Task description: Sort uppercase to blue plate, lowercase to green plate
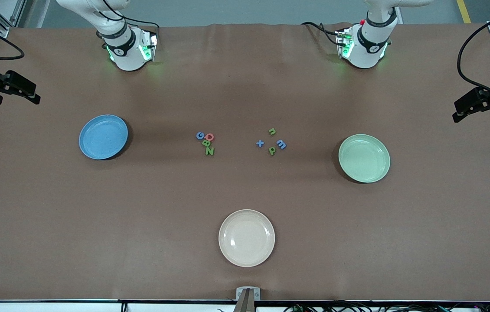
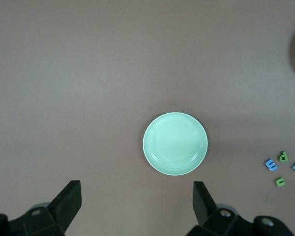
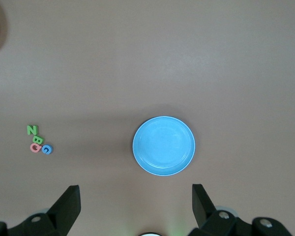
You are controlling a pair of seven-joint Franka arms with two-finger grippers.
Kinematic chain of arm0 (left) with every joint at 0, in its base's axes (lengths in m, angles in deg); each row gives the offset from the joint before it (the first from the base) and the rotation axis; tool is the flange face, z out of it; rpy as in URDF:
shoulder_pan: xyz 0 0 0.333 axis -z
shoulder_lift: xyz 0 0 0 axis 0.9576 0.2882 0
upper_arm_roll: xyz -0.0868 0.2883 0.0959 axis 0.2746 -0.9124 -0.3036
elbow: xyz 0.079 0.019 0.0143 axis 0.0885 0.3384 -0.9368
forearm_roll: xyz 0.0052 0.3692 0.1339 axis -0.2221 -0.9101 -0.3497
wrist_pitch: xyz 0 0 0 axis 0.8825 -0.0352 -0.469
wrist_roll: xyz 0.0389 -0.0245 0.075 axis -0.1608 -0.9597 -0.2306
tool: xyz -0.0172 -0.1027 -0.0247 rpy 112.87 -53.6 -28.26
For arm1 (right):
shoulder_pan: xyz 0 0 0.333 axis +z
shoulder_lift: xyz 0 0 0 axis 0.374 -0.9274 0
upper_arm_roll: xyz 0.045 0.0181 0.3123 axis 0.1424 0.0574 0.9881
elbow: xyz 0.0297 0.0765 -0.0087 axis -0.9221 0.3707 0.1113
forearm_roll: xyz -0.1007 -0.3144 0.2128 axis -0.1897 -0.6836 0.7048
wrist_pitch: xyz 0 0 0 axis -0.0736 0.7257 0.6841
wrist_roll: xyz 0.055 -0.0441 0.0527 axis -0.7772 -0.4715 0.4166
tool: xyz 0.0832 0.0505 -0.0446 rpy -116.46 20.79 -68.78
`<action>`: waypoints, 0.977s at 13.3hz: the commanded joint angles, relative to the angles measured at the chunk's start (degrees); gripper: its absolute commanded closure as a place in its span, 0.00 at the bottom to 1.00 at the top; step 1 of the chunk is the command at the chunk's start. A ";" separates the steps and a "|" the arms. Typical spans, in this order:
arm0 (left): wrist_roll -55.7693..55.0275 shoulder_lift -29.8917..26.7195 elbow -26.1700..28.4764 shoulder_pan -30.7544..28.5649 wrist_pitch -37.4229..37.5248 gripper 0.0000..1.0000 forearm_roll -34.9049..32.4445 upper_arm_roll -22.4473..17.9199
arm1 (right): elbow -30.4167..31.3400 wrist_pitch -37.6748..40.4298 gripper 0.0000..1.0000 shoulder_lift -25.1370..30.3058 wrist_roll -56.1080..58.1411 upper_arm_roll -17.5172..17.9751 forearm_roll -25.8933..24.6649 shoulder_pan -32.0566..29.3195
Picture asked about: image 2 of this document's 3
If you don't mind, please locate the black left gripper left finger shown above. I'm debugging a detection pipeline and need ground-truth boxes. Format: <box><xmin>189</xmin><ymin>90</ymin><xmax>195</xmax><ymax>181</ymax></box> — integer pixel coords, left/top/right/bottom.
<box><xmin>7</xmin><ymin>180</ymin><xmax>83</xmax><ymax>236</ymax></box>

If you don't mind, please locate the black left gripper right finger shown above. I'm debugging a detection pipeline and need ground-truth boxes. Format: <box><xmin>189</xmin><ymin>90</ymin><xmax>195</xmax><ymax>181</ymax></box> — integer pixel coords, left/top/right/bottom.
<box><xmin>186</xmin><ymin>181</ymin><xmax>254</xmax><ymax>236</ymax></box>

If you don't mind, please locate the blue letter m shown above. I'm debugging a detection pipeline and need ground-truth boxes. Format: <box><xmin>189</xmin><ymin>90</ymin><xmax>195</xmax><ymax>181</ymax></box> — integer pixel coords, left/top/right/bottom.
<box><xmin>263</xmin><ymin>158</ymin><xmax>278</xmax><ymax>172</ymax></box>

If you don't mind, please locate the green letter p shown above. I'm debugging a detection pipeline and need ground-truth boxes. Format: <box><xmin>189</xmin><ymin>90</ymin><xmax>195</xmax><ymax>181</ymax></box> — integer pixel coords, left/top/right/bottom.
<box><xmin>276</xmin><ymin>150</ymin><xmax>289</xmax><ymax>163</ymax></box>

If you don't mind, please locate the green plate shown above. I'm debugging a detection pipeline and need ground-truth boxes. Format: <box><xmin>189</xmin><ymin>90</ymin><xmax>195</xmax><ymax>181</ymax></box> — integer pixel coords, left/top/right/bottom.
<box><xmin>142</xmin><ymin>112</ymin><xmax>208</xmax><ymax>176</ymax></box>

